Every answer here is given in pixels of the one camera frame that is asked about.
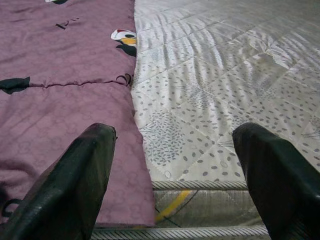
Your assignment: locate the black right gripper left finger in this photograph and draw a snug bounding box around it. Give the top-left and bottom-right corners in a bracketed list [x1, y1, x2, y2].
[0, 122, 118, 240]

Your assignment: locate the white quilted mattress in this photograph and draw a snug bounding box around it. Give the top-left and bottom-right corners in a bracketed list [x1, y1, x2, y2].
[90, 0, 320, 240]

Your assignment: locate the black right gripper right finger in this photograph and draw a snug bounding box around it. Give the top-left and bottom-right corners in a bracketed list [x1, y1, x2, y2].
[231, 121, 320, 240]

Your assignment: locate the purple cartoon print blanket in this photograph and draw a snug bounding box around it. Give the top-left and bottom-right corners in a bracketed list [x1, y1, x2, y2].
[0, 0, 158, 229]

